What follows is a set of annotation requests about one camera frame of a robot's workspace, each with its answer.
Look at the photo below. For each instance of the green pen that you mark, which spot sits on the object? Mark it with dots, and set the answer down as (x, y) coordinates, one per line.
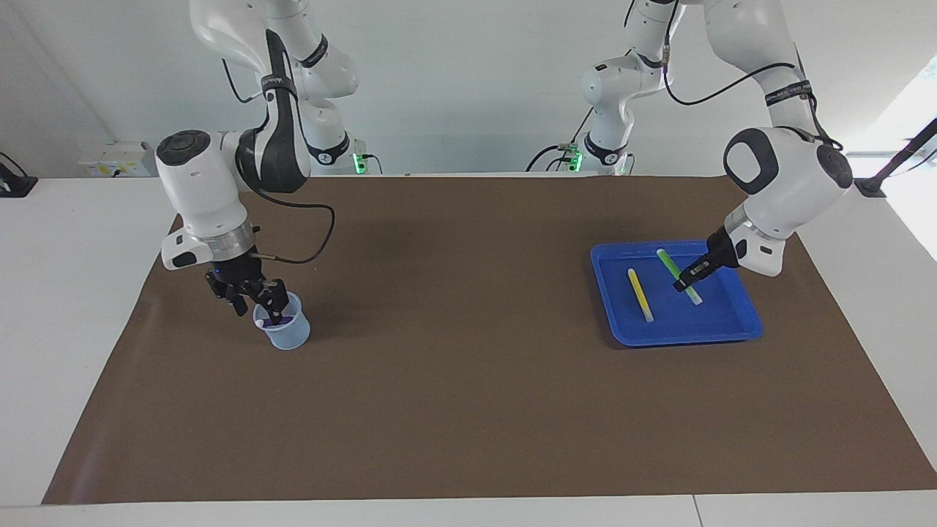
(667, 263)

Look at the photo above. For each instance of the translucent plastic cup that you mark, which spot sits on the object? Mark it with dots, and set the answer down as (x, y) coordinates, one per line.
(289, 337)

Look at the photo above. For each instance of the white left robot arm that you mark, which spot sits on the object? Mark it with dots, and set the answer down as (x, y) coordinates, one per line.
(783, 176)

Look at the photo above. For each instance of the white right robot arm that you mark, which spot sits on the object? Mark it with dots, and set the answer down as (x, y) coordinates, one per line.
(201, 190)

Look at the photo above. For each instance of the black table clamp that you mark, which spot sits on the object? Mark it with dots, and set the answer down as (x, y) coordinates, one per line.
(15, 187)

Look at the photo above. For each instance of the blue plastic tray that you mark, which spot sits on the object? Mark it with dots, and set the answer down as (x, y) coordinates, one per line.
(717, 322)

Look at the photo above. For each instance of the purple pen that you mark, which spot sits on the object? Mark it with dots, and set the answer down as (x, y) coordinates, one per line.
(262, 320)

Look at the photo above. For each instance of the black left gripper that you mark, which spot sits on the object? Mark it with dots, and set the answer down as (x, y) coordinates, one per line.
(723, 249)

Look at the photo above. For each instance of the yellow pen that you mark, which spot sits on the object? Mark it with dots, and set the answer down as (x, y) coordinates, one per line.
(639, 293)

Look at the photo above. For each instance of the brown table mat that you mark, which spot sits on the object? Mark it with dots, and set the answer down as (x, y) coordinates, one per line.
(468, 380)

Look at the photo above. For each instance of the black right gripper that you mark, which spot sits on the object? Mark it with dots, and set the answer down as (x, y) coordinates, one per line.
(234, 272)

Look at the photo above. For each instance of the black camera stand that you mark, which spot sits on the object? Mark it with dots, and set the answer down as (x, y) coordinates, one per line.
(897, 161)

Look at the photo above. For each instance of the white wall socket box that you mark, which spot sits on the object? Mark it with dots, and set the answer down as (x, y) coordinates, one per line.
(110, 161)

